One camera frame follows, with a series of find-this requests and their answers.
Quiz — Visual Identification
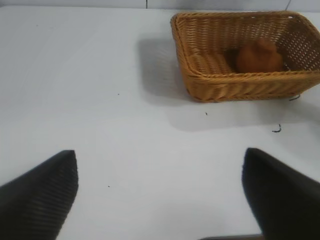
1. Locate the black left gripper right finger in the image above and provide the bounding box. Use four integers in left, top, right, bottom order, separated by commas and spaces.
241, 147, 320, 240

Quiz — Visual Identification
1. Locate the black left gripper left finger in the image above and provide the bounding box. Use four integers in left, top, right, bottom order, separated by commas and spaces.
0, 149, 79, 240

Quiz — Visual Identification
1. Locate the orange lumpy bread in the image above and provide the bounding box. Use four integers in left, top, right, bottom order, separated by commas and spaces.
236, 38, 284, 74

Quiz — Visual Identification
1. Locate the brown woven wicker basket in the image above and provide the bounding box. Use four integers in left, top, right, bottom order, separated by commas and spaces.
170, 10, 320, 103

